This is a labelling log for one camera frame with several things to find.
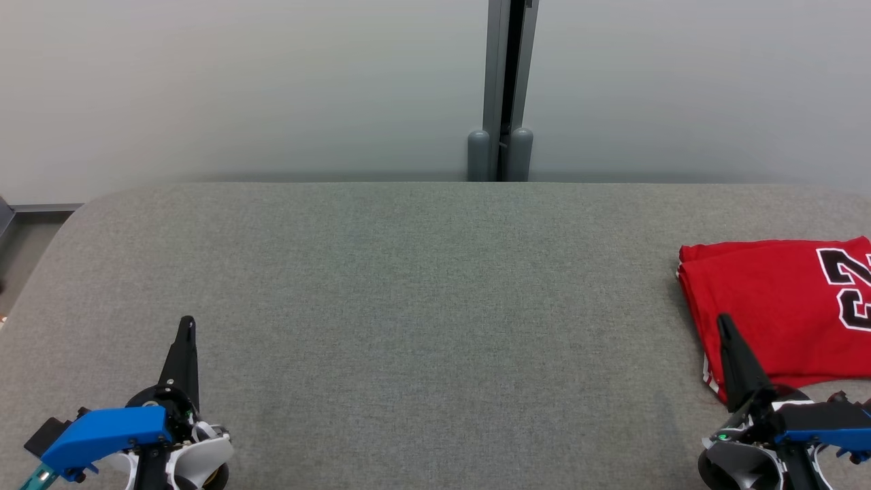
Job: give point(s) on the grey metal cart frame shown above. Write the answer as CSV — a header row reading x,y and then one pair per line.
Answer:
x,y
5,218

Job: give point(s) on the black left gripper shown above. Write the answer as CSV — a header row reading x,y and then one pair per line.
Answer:
x,y
160,398

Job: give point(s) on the grey metal partition post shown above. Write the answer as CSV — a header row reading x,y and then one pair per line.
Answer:
x,y
493,68

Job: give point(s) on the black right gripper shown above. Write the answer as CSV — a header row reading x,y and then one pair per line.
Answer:
x,y
759,418

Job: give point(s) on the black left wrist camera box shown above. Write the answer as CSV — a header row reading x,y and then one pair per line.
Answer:
x,y
44,435

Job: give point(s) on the red white jersey garment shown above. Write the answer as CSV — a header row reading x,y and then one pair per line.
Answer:
x,y
762,292

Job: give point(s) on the grey cylinder post bumper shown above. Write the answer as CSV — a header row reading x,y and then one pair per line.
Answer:
x,y
478,156
521,156

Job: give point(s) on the blue right camera bracket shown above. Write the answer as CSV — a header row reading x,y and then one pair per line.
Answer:
x,y
823,418

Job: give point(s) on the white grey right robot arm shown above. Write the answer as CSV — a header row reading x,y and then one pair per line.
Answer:
x,y
735,469

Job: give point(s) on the blue camera bracket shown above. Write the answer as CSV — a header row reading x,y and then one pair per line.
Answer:
x,y
102,432
823,418

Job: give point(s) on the blue left camera bracket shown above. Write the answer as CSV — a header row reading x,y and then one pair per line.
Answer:
x,y
102,432

